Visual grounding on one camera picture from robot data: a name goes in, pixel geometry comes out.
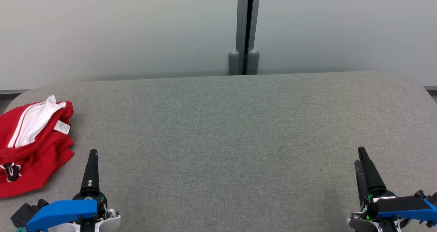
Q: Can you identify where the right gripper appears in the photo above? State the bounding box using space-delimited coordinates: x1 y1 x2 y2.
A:
348 147 410 232

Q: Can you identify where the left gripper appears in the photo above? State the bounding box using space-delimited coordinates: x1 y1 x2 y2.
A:
73 149 122 232

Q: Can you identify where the red t-shirt with white sleeves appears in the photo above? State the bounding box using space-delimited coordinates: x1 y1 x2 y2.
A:
0 95 75 199

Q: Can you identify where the blue right camera mount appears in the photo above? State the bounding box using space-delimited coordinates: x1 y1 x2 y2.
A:
376 196 437 224

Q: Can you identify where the grey partition frame post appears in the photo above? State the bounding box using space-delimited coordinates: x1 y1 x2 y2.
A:
228 0 262 76

